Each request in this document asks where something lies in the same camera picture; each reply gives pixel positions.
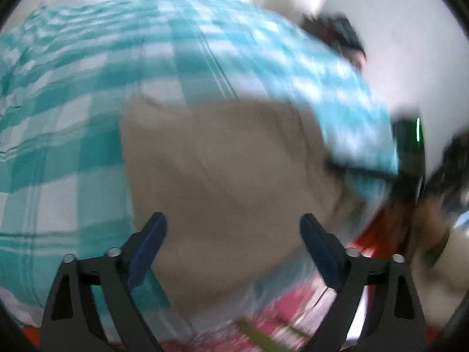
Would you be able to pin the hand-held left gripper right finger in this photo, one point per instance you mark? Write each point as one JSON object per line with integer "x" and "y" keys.
{"x": 322, "y": 255}

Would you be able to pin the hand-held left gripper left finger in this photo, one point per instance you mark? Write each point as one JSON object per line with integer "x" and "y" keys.
{"x": 146, "y": 253}

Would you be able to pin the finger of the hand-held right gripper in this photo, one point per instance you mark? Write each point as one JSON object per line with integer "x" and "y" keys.
{"x": 362, "y": 170}

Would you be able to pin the beige pants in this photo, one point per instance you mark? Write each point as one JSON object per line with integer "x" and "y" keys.
{"x": 227, "y": 190}

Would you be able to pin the red cloth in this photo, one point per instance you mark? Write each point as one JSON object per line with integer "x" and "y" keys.
{"x": 384, "y": 231}

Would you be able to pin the pink patterned cloth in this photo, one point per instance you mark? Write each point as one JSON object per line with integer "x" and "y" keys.
{"x": 285, "y": 322}

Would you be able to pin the dark blurred object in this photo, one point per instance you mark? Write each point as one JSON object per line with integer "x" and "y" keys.
{"x": 337, "y": 33}

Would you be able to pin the teal checked bed sheet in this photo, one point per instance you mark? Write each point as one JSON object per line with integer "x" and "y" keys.
{"x": 73, "y": 99}

